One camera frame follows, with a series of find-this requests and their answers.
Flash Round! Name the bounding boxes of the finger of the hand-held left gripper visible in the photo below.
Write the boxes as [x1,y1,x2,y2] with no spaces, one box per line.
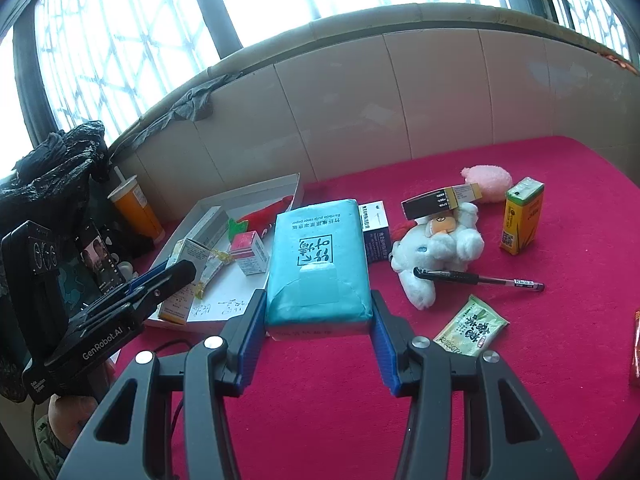
[127,260,197,323]
[87,266,173,313]

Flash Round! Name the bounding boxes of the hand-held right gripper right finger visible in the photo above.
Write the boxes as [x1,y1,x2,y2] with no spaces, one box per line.
[369,290,598,480]

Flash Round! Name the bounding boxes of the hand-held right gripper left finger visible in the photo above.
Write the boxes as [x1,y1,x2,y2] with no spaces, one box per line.
[56,288,268,480]

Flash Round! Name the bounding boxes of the white cardboard medicine box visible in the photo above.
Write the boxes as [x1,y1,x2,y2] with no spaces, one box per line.
[157,237,213,323]

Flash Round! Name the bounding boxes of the white cardboard storage box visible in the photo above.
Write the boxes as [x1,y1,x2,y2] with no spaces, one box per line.
[145,172,305,333]

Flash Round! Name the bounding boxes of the yellow snack packet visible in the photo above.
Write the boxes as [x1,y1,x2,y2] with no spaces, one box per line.
[192,247,236,301]

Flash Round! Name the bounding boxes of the long white printed box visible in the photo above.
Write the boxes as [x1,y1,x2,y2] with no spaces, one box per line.
[182,205,228,251]

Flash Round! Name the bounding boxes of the white red striped medicine box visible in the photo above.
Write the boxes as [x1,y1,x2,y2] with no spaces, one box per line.
[230,230,271,277]

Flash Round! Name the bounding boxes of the green cracker packet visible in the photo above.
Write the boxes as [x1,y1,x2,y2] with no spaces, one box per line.
[432,294,510,358]

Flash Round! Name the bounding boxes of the teal tissue pack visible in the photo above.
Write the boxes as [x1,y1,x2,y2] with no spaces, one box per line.
[264,199,373,338]

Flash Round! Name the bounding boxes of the navy white medicine box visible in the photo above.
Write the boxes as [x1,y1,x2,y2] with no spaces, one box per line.
[360,201,393,264]

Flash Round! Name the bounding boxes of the white plush toy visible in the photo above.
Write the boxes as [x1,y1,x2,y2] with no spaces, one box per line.
[390,201,485,311]

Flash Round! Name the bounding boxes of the red plush toy green leaves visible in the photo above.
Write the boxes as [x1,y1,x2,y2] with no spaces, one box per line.
[227,195,293,241]

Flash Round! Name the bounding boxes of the yellow green carton box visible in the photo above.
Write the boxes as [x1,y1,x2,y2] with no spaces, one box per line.
[499,176,546,256]

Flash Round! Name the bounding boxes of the person's left hand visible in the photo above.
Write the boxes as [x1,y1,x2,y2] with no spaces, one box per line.
[49,395,109,448]

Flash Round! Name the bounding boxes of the phone with lit screen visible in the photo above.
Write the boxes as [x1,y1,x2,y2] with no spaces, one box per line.
[75,220,128,296]

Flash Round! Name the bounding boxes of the orange drink cup with straw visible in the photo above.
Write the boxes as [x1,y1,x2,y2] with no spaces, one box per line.
[107,165,166,245]

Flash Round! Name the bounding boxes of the black pen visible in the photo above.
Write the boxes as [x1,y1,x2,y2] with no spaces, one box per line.
[413,267,546,292]

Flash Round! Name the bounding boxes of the yellow trimmed medicine box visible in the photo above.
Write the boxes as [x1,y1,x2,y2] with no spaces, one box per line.
[401,182,483,221]

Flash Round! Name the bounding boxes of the black plastic bag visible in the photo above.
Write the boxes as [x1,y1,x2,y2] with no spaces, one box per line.
[0,120,108,203]

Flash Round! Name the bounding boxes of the grey cloth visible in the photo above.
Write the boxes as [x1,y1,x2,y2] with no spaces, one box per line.
[107,72,246,153]

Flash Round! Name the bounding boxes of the pink plush toy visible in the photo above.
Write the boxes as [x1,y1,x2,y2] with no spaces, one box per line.
[460,165,514,204]

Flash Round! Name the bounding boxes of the window with metal grille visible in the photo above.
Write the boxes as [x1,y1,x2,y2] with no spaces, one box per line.
[0,0,640,161]

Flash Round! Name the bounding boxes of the red cigarette pack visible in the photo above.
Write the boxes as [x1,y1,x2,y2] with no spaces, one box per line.
[629,310,640,388]

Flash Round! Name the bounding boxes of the small orange pieces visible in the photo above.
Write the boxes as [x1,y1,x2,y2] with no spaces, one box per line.
[602,51,637,72]

